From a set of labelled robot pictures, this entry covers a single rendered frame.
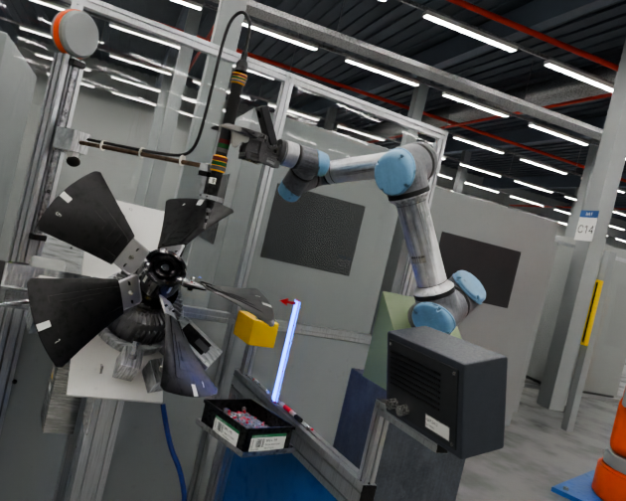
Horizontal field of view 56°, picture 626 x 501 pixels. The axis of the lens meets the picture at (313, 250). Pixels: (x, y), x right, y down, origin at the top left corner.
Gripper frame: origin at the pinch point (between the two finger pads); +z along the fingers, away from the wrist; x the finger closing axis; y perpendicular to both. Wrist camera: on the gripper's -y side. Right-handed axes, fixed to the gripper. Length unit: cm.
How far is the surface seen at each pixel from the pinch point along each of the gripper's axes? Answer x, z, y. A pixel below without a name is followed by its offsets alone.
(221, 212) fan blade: 14.5, -10.9, 23.5
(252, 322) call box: 24, -34, 58
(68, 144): 47, 34, 13
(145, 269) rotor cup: -5.0, 11.9, 43.4
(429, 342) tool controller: -67, -35, 41
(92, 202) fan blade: 10.3, 26.8, 29.3
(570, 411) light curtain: 261, -522, 139
